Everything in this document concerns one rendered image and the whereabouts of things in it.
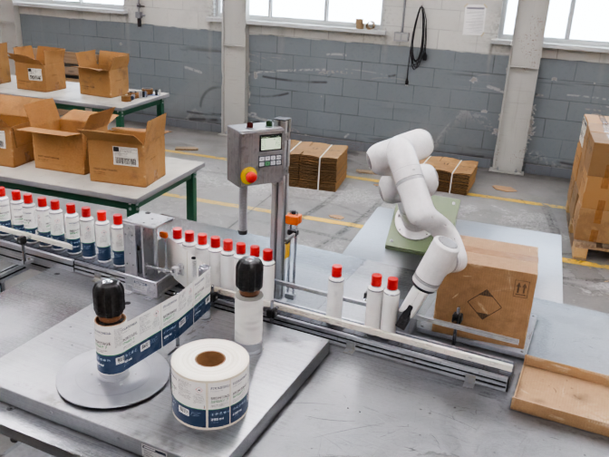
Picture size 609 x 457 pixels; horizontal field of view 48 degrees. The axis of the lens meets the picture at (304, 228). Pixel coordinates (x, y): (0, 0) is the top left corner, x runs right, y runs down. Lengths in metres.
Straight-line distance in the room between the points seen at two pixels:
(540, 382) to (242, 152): 1.17
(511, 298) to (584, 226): 3.23
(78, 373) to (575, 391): 1.45
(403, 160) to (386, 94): 5.60
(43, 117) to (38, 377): 2.54
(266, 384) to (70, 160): 2.52
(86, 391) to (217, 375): 0.40
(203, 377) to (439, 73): 6.15
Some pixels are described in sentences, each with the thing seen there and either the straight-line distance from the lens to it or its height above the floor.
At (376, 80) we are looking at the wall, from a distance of 7.69.
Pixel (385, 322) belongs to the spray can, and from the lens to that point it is 2.18.
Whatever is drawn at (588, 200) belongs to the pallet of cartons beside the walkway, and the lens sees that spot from 5.40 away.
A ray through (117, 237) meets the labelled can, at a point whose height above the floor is 1.01.
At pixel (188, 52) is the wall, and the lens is 8.49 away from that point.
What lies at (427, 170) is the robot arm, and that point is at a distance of 2.65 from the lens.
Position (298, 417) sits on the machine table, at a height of 0.83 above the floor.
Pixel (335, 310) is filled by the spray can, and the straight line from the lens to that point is 2.23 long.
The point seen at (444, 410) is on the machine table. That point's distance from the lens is 2.02.
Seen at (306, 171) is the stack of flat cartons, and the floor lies 0.16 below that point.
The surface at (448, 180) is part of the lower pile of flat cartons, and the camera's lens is 6.60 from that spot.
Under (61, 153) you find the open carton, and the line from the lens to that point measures 4.20.
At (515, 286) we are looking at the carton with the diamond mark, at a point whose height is 1.07.
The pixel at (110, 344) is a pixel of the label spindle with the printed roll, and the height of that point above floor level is 1.01.
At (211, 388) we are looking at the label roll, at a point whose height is 1.00.
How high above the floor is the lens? 1.99
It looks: 21 degrees down
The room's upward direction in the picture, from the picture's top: 3 degrees clockwise
